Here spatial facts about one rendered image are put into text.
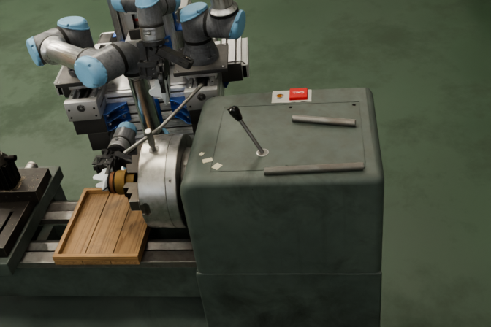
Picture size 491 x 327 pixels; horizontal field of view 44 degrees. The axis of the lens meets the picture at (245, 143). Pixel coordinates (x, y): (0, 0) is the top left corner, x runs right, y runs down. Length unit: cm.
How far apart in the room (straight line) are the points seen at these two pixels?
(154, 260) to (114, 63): 69
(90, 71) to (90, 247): 61
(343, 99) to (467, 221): 159
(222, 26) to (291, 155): 78
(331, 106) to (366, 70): 272
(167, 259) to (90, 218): 37
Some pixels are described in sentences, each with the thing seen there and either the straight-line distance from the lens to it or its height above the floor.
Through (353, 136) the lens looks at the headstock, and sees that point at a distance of 188.
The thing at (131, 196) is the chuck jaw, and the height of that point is 111.
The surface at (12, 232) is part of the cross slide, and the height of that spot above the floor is 97.
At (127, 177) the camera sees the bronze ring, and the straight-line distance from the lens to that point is 209.
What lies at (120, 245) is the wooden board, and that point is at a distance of 218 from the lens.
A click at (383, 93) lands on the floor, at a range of 444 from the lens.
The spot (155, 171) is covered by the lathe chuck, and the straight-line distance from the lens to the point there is 193.
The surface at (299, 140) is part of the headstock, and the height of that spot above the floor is 125.
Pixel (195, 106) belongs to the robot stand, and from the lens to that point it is 250.
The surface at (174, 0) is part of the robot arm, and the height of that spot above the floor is 161.
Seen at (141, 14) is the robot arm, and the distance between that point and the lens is 191.
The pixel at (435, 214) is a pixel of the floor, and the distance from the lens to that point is 348.
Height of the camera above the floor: 236
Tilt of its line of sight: 36 degrees down
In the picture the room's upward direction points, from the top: 8 degrees counter-clockwise
